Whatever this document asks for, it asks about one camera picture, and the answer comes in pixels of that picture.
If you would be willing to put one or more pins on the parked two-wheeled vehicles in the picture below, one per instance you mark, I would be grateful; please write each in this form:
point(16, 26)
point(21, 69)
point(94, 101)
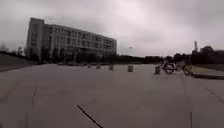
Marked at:
point(171, 68)

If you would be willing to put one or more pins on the distant slim tower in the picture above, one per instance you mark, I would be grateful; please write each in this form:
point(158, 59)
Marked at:
point(195, 46)

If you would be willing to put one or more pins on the row of stone bollards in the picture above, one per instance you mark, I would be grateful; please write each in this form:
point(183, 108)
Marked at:
point(130, 68)

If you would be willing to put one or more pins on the grass strip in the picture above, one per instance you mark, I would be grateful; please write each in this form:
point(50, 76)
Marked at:
point(208, 71)

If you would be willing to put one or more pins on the grey paved plaza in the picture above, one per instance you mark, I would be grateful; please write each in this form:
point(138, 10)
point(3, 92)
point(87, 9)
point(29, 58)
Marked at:
point(110, 96)

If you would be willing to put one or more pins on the large glass-fronted building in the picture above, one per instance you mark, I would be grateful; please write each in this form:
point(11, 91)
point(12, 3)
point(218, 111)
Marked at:
point(66, 40)

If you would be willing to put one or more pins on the row of dark trees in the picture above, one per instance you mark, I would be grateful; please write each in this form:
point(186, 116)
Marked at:
point(208, 55)

